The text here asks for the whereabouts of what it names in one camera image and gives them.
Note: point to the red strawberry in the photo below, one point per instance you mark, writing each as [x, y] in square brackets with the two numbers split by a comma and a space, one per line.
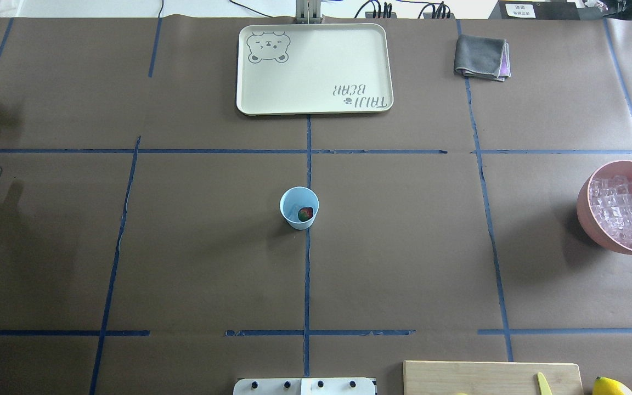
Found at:
[305, 214]

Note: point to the light blue paper cup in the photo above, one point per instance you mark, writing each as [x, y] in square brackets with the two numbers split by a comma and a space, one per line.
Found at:
[293, 200]

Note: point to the clear ice cubes pile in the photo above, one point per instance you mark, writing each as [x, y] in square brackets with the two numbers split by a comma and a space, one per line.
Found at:
[611, 204]

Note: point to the cream bear serving tray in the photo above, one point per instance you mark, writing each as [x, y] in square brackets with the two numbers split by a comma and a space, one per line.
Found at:
[313, 69]

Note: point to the wooden cutting board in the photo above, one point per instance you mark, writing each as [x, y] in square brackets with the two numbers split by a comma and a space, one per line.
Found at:
[488, 377]

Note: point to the grey folded cloth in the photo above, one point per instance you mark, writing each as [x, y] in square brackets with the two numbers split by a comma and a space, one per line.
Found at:
[482, 57]

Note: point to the yellow plastic knife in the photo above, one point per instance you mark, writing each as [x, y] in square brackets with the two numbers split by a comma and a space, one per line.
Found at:
[543, 384]

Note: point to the pink bowl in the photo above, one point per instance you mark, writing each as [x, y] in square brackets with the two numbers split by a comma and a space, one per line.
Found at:
[584, 214]

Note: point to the yellow lemon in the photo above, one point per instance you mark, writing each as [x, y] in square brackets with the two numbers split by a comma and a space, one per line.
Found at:
[607, 386]

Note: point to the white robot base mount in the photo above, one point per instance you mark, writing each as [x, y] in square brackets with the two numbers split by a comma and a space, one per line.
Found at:
[306, 385]

